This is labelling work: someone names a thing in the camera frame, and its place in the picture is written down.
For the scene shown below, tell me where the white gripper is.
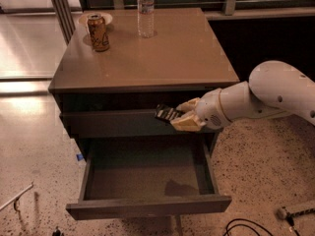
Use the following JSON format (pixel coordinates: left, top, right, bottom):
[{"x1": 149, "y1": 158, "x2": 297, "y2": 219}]
[{"x1": 170, "y1": 88, "x2": 230, "y2": 132}]

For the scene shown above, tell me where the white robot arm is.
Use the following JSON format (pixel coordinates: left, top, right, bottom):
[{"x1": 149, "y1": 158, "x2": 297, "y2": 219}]
[{"x1": 171, "y1": 61, "x2": 315, "y2": 132}]

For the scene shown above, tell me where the closed upper drawer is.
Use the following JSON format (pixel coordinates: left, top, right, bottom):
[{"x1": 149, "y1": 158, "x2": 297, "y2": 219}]
[{"x1": 59, "y1": 108, "x2": 220, "y2": 139}]

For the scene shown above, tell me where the grey drawer cabinet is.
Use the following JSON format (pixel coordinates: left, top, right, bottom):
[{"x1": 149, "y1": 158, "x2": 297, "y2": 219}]
[{"x1": 47, "y1": 7, "x2": 241, "y2": 236}]

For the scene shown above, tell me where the open middle drawer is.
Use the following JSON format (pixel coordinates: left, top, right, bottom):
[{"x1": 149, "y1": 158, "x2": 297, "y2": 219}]
[{"x1": 66, "y1": 134, "x2": 231, "y2": 220}]

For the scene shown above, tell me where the blue tape piece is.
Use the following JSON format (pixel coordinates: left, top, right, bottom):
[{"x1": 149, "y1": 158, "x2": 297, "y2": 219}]
[{"x1": 76, "y1": 153, "x2": 84, "y2": 161}]

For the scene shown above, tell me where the clear plastic water bottle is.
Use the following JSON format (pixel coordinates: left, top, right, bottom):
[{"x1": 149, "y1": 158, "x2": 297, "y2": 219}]
[{"x1": 137, "y1": 0, "x2": 155, "y2": 38}]

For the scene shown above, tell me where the gold beverage can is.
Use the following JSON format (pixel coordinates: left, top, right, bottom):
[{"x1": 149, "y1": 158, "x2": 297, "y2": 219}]
[{"x1": 87, "y1": 13, "x2": 109, "y2": 52}]

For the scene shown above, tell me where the grey power strip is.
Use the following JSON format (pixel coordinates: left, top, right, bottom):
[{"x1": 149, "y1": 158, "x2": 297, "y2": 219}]
[{"x1": 277, "y1": 200, "x2": 315, "y2": 220}]

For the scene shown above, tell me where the white small plate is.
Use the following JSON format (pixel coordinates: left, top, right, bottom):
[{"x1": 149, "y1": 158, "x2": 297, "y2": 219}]
[{"x1": 78, "y1": 12, "x2": 113, "y2": 27}]

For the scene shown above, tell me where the white metal rod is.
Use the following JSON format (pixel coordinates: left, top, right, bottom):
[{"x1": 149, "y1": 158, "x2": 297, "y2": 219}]
[{"x1": 0, "y1": 183, "x2": 34, "y2": 212}]

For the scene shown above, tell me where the black floor cable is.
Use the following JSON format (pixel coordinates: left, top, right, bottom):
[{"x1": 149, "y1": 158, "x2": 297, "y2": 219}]
[{"x1": 222, "y1": 217, "x2": 301, "y2": 236}]

